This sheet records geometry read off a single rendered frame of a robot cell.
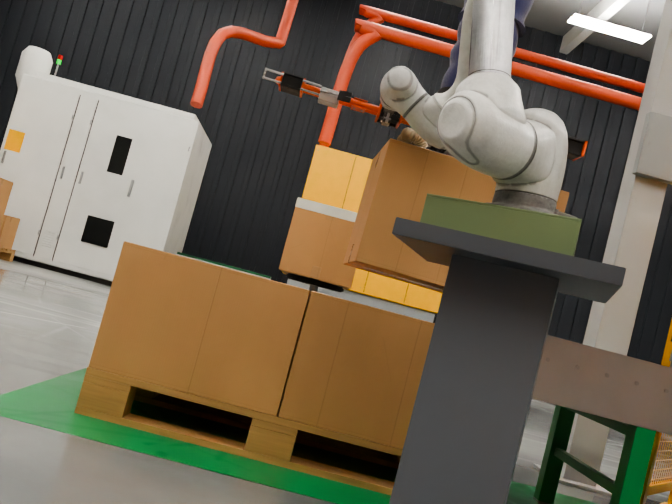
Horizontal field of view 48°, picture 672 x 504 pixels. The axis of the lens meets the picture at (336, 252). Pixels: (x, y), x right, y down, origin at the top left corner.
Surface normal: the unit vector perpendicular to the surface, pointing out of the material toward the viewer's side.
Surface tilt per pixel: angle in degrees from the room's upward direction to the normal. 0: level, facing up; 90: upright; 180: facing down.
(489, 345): 90
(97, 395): 90
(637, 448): 90
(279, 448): 90
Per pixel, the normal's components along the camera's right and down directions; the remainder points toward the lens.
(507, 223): -0.28, -0.14
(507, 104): 0.55, -0.21
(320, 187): 0.06, -0.05
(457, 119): -0.75, -0.11
